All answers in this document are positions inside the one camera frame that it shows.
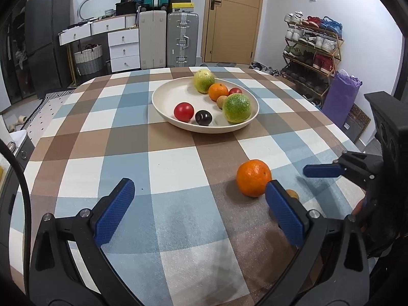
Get yellow-green guava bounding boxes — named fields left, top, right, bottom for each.
left=193, top=69, right=215, bottom=94

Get large orange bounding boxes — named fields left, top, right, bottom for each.
left=236, top=159, right=272, bottom=198

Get silver suitcase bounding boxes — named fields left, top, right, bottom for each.
left=167, top=12, right=200, bottom=68

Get white desk with drawers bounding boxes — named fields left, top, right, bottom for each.
left=58, top=16, right=126, bottom=86

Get striped rug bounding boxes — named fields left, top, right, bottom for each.
left=41, top=86, right=77, bottom=101

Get cream round plate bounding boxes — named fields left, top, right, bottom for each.
left=152, top=77, right=259, bottom=133

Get wooden door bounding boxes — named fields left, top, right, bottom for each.
left=201, top=0, right=266, bottom=65

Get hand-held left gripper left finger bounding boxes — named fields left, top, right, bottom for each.
left=29, top=178, right=144, bottom=306

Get oval metal-framed mirror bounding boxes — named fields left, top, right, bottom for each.
left=79, top=0, right=122, bottom=21

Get white drawer cabinet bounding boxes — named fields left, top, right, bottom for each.
left=108, top=28, right=141, bottom=73

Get dark purple plum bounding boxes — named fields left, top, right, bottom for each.
left=195, top=110, right=213, bottom=126

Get dark grey fridge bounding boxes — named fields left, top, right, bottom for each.
left=25, top=0, right=75, bottom=94

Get dark glass wardrobe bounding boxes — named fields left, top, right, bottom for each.
left=0, top=3, right=28, bottom=106

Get green and orange citrus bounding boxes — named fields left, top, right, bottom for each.
left=222, top=93, right=251, bottom=124

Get white dotted rug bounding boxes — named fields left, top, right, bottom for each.
left=19, top=96, right=75, bottom=141

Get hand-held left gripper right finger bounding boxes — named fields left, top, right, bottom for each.
left=265, top=180, right=370, bottom=306

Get black cable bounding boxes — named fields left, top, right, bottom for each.
left=0, top=138, right=32, bottom=262

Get beige suitcase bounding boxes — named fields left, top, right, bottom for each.
left=138, top=10, right=168, bottom=69

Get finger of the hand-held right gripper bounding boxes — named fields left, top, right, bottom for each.
left=303, top=151, right=383, bottom=187

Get grey wicker basket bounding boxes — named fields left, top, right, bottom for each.
left=74, top=44, right=103, bottom=76

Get person's right hand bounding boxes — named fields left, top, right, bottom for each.
left=352, top=197, right=368, bottom=230

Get beige slippers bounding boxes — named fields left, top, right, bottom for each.
left=8, top=116, right=28, bottom=131

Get brown doormat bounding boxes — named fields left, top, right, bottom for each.
left=342, top=104, right=372, bottom=141

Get purple bag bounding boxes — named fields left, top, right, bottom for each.
left=321, top=69, right=363, bottom=129

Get wooden shoe rack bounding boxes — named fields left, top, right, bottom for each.
left=280, top=11, right=345, bottom=109

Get checked tablecloth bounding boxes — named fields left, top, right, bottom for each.
left=8, top=66, right=370, bottom=306

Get pile of shoes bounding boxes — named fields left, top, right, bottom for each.
left=249, top=61, right=281, bottom=77

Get small orange mandarin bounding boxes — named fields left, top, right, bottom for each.
left=208, top=83, right=229, bottom=101

